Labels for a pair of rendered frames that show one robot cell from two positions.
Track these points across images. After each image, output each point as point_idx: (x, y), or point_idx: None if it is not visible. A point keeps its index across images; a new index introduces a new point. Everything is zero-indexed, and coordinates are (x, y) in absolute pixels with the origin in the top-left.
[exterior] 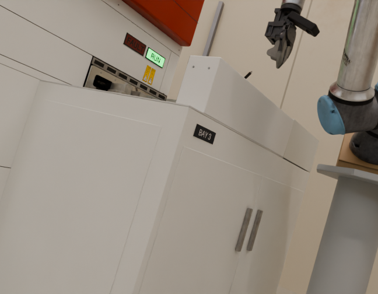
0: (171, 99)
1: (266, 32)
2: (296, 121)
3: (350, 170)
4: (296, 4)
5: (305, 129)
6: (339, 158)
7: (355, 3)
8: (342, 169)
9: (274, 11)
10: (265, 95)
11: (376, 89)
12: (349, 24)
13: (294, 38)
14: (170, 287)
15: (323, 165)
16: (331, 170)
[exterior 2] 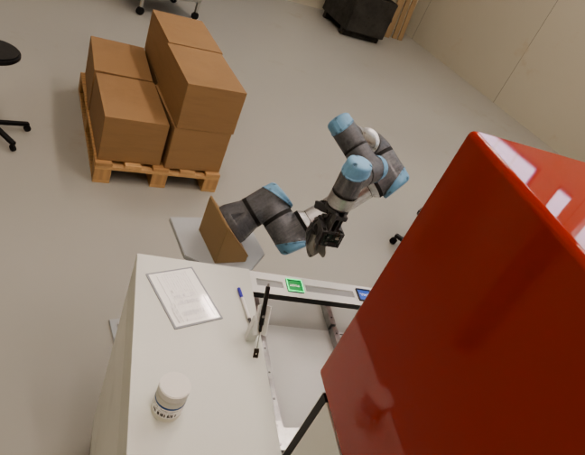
0: (279, 442)
1: (338, 244)
2: (242, 268)
3: (263, 255)
4: (343, 199)
5: (203, 263)
6: (247, 255)
7: (366, 199)
8: (259, 260)
9: (346, 221)
10: (324, 281)
11: (291, 207)
12: (354, 207)
13: (314, 220)
14: None
15: (251, 269)
16: (254, 267)
